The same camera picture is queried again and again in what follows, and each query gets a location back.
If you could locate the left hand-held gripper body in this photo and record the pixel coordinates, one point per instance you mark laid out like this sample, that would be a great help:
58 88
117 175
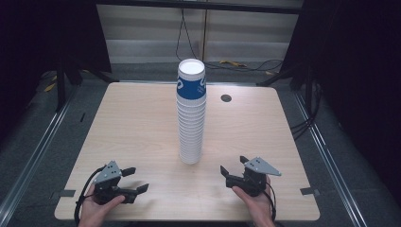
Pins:
107 176

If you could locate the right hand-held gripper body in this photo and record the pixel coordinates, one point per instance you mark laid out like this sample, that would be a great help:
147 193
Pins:
253 181

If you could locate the stack of white paper cups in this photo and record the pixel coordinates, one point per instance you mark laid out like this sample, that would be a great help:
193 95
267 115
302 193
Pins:
190 132

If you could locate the person's right hand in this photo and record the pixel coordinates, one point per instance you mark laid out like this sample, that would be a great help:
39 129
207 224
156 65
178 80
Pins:
260 209

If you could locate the person's left hand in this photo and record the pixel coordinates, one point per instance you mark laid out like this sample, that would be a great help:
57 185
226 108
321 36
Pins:
94 213

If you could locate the grey tape piece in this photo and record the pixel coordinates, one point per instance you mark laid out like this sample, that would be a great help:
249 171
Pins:
309 191
67 193

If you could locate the dark round table grommet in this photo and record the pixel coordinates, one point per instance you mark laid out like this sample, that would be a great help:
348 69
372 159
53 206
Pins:
226 98

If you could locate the yellow floor tape strip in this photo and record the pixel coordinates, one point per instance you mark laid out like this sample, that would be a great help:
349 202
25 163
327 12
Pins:
49 87
232 63

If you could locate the black metal stand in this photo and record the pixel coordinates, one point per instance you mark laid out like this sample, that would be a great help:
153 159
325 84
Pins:
307 85
61 88

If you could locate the dark curtain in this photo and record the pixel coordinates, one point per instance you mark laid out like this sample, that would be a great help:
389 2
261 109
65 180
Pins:
356 63
38 41

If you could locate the black overhead beam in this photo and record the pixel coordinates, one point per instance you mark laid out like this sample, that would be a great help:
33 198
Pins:
201 5

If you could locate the metal floor rail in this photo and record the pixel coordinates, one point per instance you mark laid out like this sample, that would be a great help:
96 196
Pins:
38 148
327 154

